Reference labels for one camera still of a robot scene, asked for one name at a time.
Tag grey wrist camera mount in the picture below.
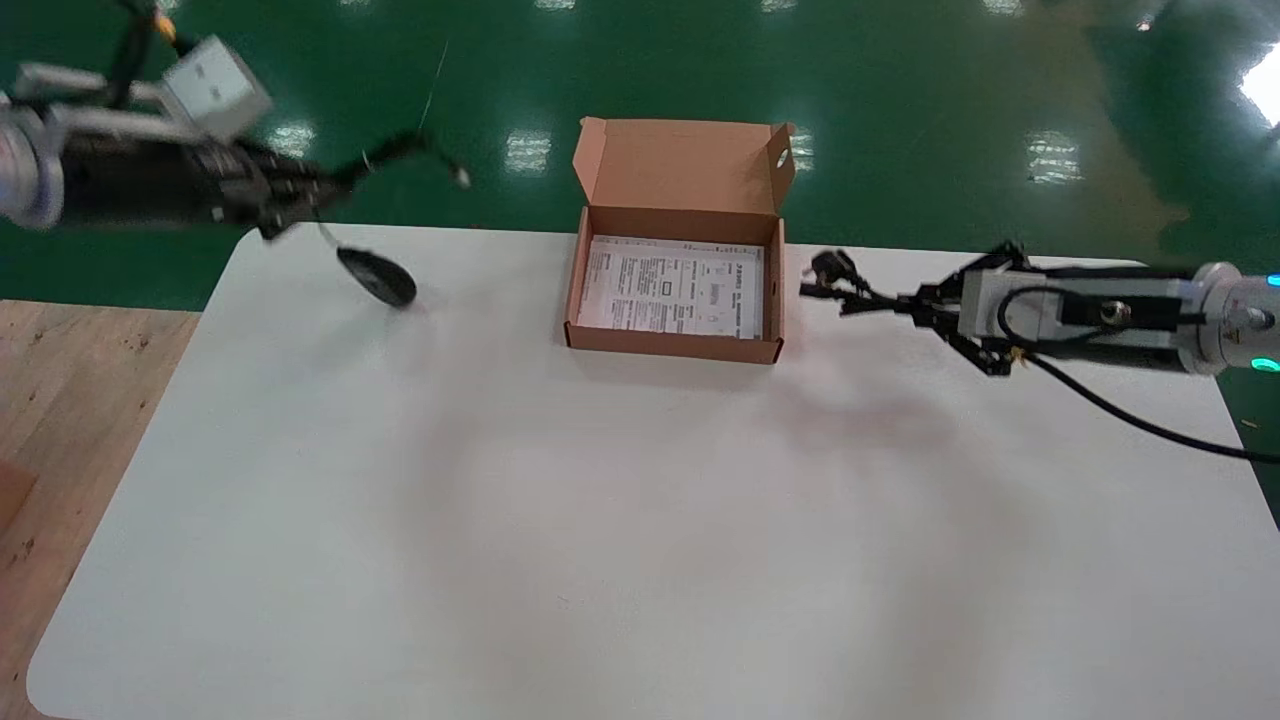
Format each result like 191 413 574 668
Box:
15 38 273 141
958 262 1201 341

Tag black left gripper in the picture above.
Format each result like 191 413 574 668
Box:
60 138 351 241

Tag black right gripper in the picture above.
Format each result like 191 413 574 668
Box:
840 240 1196 376

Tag black wired computer mouse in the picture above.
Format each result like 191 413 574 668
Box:
318 128 473 309

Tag black adapter cable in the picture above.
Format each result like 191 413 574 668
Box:
798 248 871 301

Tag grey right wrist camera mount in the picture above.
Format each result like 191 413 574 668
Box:
958 262 1201 341

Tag wooden platform board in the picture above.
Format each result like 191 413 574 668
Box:
0 298 201 720

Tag brown cardboard storage box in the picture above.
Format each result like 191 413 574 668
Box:
563 117 798 365

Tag white printed instruction sheet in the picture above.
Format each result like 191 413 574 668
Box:
578 236 766 341

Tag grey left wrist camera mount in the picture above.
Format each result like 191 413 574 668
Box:
15 38 273 141

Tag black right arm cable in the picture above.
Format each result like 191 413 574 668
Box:
1000 285 1280 463

